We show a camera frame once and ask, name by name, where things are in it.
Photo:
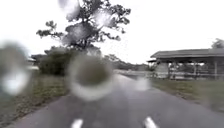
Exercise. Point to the distant tree line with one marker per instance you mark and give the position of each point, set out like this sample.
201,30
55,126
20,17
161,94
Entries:
123,64

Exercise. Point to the tall spreading tree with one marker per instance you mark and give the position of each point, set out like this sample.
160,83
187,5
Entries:
90,23

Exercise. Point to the grey asphalt path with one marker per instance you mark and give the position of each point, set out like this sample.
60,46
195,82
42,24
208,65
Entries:
133,106

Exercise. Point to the dark bushes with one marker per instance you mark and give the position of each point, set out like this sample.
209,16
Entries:
55,61

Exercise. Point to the robot's own part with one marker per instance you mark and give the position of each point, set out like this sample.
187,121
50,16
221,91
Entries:
149,123
77,123

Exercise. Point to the grass verge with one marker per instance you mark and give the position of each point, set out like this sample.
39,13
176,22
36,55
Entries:
196,88
40,90

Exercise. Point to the long low open shelter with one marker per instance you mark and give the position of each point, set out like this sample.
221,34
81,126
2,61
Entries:
190,63

